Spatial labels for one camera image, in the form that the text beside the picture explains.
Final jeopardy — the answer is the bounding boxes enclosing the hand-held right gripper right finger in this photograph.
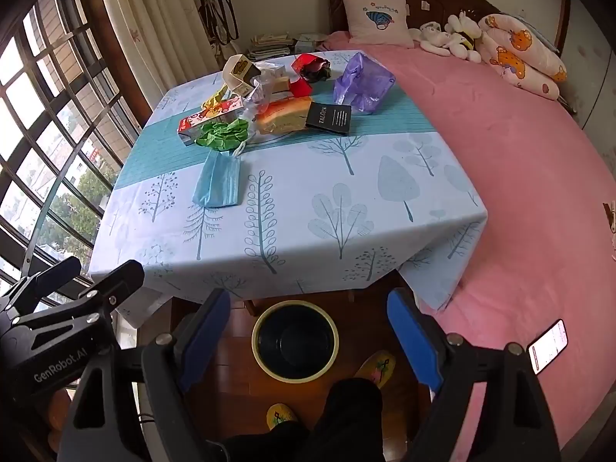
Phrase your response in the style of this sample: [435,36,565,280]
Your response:
[386,288,563,462]

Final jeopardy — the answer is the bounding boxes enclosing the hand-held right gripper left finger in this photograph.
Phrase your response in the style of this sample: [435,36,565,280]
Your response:
[57,289,232,462]

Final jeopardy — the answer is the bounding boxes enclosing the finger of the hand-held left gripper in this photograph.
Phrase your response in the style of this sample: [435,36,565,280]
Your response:
[10,260,146,348]
[0,256,82,321]

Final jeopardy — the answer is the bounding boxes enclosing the black trash bin yellow rim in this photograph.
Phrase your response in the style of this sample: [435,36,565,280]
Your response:
[251,301,340,385]

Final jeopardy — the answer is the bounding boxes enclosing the strawberry print carton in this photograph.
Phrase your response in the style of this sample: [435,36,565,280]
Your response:
[178,96,245,147]

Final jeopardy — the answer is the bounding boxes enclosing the red packet gold print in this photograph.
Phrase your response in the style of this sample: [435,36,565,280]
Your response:
[288,53,333,99]

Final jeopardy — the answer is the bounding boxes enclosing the yellow slipper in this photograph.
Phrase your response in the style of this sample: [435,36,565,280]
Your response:
[266,403,311,431]
[355,350,396,390]

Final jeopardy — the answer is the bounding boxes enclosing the person's leg black trousers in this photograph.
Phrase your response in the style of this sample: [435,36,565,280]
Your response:
[219,378,386,462]

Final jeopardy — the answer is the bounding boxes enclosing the blue face mask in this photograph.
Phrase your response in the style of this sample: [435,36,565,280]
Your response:
[191,149,243,209]

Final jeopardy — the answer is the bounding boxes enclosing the smartphone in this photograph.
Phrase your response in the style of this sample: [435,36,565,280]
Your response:
[528,318,569,376]

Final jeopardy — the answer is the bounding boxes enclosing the green crumpled plastic bag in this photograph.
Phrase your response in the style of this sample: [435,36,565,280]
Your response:
[195,118,251,151]

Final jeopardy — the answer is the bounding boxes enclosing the pink bedspread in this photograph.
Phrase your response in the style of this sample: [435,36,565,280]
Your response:
[318,31,616,453]

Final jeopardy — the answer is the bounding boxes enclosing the tree print tablecloth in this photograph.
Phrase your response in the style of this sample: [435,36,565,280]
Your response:
[89,50,488,330]

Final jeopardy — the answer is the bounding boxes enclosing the gold crumpled wrapper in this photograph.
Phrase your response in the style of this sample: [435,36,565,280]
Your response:
[202,84,229,109]

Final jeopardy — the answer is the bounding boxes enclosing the clear plastic wrapper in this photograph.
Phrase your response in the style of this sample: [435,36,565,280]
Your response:
[243,60,290,121]

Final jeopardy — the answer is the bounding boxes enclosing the orange yellow snack bag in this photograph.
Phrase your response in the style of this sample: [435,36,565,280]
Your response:
[255,96,313,136]

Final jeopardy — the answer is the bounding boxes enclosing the beige cardboard carton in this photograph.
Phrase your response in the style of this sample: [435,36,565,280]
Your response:
[222,54,263,97]

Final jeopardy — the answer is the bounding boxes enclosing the black box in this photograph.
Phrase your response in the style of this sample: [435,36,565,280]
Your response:
[305,101,353,136]

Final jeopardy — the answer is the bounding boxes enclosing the window with black grille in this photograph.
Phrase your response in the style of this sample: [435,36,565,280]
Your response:
[0,0,159,309]

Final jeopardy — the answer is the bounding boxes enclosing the cream curtain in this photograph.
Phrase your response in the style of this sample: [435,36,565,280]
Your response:
[96,0,222,102]

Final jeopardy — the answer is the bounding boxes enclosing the purple plastic bag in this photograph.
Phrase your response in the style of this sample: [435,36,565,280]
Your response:
[333,52,396,115]

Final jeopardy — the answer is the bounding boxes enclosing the pile of books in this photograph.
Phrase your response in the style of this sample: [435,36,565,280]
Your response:
[248,33,295,61]

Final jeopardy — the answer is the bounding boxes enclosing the tissue box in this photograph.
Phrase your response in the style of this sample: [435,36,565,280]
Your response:
[293,33,328,54]

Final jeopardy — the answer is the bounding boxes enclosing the white plush toy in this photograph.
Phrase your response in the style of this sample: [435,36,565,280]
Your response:
[409,22,465,56]

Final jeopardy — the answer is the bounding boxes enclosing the bear print bolster pillow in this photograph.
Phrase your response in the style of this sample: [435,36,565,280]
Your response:
[476,13,569,102]

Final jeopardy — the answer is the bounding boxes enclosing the bee plush toy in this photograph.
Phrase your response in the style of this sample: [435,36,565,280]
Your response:
[445,10,483,62]

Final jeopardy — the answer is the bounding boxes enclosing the white embroidered pillow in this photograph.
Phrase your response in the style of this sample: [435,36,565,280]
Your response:
[341,0,415,49]

